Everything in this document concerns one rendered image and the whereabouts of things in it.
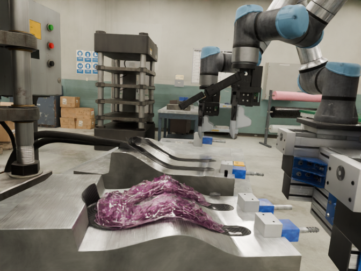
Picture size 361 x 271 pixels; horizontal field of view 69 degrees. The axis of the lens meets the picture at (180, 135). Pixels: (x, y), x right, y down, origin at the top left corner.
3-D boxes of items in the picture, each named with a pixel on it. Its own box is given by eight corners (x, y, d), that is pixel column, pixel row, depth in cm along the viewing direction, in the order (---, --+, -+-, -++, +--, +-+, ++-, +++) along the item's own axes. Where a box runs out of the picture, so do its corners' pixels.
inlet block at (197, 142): (225, 147, 112) (226, 134, 111) (225, 149, 107) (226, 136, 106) (194, 143, 114) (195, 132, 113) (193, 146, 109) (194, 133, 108)
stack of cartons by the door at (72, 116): (95, 128, 728) (95, 97, 715) (91, 129, 696) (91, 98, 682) (65, 126, 732) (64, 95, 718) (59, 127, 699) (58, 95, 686)
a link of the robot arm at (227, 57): (253, 73, 101) (225, 71, 100) (242, 75, 112) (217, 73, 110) (255, 51, 100) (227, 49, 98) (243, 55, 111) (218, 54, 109)
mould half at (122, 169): (231, 179, 101) (234, 145, 99) (232, 208, 76) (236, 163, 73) (109, 166, 109) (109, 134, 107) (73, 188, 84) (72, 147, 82)
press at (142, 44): (156, 138, 621) (160, 48, 587) (144, 153, 469) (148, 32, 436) (117, 136, 625) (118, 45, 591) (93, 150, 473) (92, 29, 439)
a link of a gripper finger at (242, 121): (251, 138, 72) (253, 106, 73) (229, 137, 73) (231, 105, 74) (250, 140, 75) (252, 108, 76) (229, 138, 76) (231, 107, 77)
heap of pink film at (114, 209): (208, 199, 66) (210, 170, 65) (229, 239, 49) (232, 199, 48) (102, 199, 63) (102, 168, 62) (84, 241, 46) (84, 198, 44)
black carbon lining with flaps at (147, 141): (216, 165, 95) (218, 139, 93) (213, 179, 79) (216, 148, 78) (125, 156, 101) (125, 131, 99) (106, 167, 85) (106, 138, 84)
